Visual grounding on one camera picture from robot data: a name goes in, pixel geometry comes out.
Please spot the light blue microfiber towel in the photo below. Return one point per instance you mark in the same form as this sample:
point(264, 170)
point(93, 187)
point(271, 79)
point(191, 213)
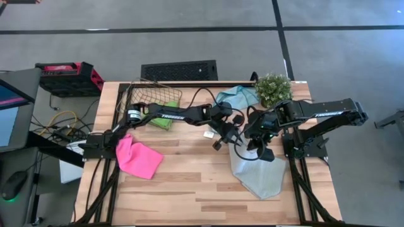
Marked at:
point(240, 97)

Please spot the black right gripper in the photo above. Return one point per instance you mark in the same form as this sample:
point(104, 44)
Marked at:
point(262, 132)

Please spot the red and black case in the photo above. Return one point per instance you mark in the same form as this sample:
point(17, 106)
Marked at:
point(69, 82)

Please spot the black computer mouse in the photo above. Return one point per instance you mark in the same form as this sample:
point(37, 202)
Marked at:
point(12, 186)

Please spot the black aluminium table frame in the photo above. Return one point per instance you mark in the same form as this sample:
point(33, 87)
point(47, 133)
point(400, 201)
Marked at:
point(205, 84)

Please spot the pink microfiber towel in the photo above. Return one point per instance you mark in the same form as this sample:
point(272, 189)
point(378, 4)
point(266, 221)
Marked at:
point(139, 160)

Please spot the grey microfiber towel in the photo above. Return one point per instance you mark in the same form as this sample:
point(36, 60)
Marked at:
point(259, 179)

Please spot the dark grey desk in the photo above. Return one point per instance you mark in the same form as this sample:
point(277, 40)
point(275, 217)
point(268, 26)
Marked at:
point(19, 214)

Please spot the grey chair base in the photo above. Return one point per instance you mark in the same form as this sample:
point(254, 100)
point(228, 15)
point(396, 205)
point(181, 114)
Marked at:
point(388, 121)

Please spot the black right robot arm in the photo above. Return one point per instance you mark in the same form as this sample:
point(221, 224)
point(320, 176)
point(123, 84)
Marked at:
point(315, 110)

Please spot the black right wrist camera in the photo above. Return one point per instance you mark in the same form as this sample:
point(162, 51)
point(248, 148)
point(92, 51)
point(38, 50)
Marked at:
point(268, 155)

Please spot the white box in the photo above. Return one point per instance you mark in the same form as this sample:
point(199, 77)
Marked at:
point(71, 171)

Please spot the potted green plant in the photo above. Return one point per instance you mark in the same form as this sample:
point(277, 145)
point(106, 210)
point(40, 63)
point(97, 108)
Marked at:
point(273, 89)

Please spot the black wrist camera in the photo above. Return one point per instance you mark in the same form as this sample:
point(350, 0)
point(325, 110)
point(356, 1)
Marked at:
point(238, 119)
point(268, 155)

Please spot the black perforated computer case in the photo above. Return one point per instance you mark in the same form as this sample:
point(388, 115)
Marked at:
point(180, 71)

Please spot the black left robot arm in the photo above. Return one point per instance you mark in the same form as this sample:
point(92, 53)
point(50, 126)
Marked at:
point(176, 115)

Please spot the computer monitor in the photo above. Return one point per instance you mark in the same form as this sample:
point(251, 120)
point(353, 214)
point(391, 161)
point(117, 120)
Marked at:
point(9, 119)

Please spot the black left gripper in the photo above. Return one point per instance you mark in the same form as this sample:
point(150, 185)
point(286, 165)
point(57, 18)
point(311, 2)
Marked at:
point(228, 130)

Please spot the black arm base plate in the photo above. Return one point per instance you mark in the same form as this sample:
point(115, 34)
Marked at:
point(320, 153)
point(94, 153)

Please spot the black clamp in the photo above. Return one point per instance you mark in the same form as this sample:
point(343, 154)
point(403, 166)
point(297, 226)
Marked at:
point(254, 77)

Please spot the green microfiber towel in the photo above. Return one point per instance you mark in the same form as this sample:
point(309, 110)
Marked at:
point(162, 123)

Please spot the black power strip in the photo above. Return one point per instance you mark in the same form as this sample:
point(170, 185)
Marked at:
point(61, 135)

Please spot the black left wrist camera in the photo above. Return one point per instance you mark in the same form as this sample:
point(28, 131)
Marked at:
point(238, 119)

